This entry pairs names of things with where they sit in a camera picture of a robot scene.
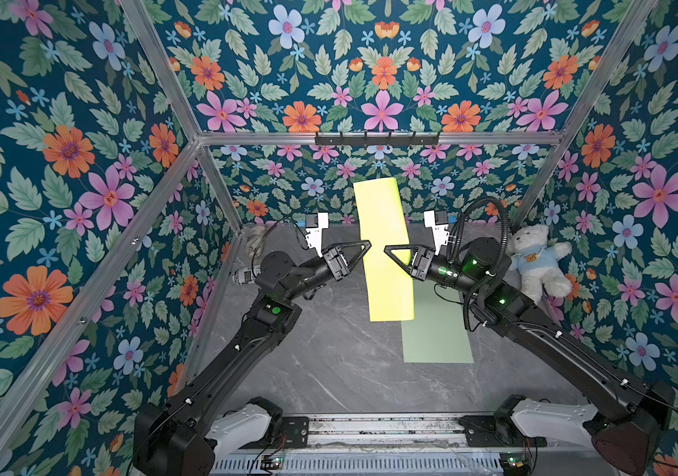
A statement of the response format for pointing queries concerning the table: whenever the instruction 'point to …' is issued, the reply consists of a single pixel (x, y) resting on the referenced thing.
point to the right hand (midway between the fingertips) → (387, 249)
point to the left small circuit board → (271, 462)
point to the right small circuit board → (515, 462)
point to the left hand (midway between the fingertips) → (370, 249)
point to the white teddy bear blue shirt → (535, 261)
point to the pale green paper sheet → (438, 333)
